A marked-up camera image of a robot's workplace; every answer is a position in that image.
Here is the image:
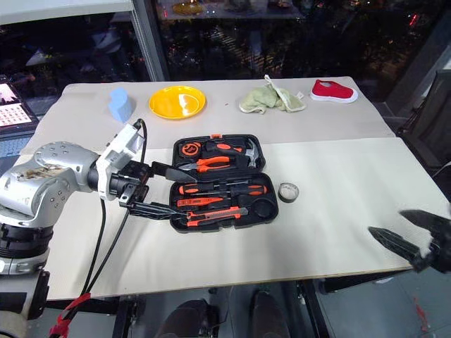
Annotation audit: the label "orange handled pliers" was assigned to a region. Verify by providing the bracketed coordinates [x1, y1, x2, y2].
[180, 155, 237, 174]

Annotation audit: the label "large orange black screwdriver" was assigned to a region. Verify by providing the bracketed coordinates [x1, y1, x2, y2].
[192, 183, 269, 197]

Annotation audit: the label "claw hammer black orange handle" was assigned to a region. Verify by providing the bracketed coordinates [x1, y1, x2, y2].
[204, 137, 266, 170]

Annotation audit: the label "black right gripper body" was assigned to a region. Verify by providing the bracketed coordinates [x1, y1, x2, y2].
[413, 226, 451, 274]

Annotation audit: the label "pale green cloth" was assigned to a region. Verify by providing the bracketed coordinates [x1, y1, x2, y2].
[239, 74, 307, 115]

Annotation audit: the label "amber glass dish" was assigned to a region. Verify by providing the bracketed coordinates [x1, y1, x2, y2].
[172, 1, 205, 16]

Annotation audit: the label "red white child's shoe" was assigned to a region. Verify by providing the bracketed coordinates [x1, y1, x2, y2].
[309, 79, 359, 104]

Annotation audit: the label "grey window frame pillar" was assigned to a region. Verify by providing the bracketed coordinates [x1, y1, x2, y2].
[131, 0, 171, 83]

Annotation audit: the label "dark chair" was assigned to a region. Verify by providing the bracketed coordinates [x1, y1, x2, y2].
[397, 69, 451, 170]

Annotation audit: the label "beige paper table cover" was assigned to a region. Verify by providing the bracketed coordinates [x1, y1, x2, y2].
[20, 76, 396, 156]

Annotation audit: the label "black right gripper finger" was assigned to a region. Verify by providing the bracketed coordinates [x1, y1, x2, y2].
[397, 209, 451, 232]
[367, 226, 424, 265]

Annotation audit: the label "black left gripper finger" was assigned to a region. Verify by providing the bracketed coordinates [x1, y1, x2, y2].
[151, 161, 199, 184]
[128, 201, 182, 220]

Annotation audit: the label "dark rounded shape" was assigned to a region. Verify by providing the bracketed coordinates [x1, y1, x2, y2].
[154, 299, 220, 338]
[251, 289, 292, 338]

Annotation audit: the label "red tape on cable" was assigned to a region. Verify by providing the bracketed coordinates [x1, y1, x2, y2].
[49, 292, 94, 338]

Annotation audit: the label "open laptop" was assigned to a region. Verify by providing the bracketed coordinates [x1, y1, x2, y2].
[0, 74, 40, 160]

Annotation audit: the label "orange black tape measure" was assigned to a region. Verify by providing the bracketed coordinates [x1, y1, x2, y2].
[180, 141, 200, 158]

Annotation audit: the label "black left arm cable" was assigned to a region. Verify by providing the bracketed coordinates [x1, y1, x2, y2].
[82, 118, 149, 301]

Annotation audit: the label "small orange black screwdriver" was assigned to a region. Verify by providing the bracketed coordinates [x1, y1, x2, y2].
[177, 182, 248, 196]

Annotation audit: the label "orange voltage tester pen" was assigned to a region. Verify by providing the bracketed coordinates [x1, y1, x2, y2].
[175, 196, 225, 209]

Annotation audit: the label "black tool case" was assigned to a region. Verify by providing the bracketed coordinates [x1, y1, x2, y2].
[168, 132, 280, 234]

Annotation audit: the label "yellow plate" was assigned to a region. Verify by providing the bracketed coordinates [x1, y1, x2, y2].
[148, 84, 208, 120]

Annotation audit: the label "light blue foam block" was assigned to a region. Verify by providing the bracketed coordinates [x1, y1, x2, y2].
[106, 87, 135, 125]

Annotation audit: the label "orange black utility knife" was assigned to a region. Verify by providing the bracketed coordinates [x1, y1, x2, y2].
[184, 206, 249, 227]

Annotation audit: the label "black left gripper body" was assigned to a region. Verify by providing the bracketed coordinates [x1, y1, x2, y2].
[113, 161, 154, 210]

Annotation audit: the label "black electrical tape roll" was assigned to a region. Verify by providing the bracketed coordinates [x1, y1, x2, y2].
[278, 181, 302, 204]

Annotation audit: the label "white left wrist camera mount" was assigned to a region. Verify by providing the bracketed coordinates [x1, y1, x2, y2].
[95, 123, 146, 202]

